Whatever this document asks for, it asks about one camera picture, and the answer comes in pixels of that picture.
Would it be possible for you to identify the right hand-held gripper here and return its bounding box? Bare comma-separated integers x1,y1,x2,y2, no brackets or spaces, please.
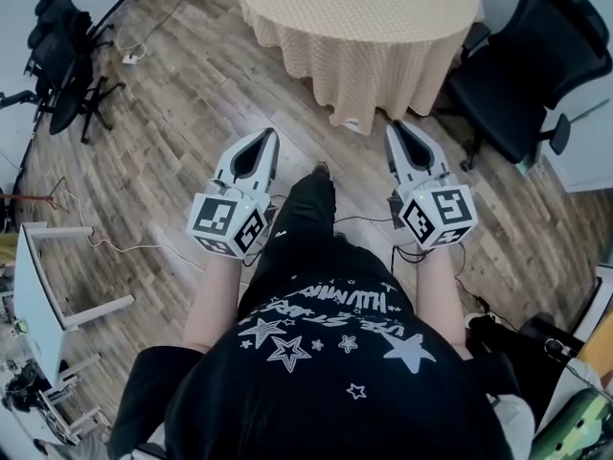
385,121,476,250

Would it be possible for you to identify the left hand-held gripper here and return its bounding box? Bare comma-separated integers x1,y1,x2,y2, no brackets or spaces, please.
186,127,282,261

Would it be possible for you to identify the person's right forearm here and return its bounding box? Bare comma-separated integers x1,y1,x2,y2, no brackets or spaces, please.
413,246,469,361

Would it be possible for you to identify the person's left forearm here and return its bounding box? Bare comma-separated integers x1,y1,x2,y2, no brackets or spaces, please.
180,250,251,355

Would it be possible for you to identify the person's black trouser leg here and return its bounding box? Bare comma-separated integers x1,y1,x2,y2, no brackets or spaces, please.
248,172,339,306

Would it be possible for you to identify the round table with beige cloth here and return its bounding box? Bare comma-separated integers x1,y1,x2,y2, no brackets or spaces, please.
238,0,485,137

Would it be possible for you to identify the large black mesh office chair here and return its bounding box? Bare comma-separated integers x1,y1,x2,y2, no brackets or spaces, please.
433,0,613,172

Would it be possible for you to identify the person's black star-print shirt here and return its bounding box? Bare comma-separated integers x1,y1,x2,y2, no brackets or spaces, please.
108,244,528,460

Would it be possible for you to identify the black bag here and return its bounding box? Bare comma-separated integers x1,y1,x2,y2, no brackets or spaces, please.
519,312,584,371

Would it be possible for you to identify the thin white floor cable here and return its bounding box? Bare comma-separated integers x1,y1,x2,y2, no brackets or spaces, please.
45,175,208,275

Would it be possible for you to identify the white power strip cable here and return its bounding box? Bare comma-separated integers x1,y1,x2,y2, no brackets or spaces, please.
116,0,188,61

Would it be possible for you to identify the red wire stand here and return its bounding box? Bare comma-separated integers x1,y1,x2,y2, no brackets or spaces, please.
0,175,73,215

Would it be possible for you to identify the white desk with metal frame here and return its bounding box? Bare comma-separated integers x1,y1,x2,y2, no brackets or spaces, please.
12,221,136,445

